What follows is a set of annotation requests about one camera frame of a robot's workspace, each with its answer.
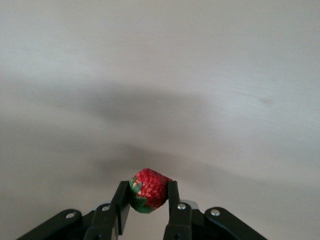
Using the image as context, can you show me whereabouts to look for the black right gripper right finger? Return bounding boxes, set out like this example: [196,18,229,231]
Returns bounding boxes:
[163,180,270,240]

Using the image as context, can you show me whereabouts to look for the red strawberry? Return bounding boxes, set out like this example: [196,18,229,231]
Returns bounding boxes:
[129,168,174,214]

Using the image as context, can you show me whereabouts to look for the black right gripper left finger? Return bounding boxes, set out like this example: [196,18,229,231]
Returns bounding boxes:
[14,180,131,240]

